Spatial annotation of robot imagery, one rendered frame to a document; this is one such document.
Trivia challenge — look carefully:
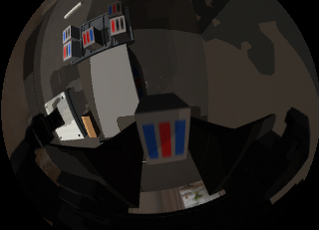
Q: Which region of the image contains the tan flat panel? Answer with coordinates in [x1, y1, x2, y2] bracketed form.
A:
[190, 0, 319, 205]

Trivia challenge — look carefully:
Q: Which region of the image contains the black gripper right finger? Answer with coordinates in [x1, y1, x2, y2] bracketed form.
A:
[187, 115, 276, 195]

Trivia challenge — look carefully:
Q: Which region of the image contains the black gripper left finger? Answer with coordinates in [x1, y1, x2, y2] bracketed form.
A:
[45, 122, 144, 209]

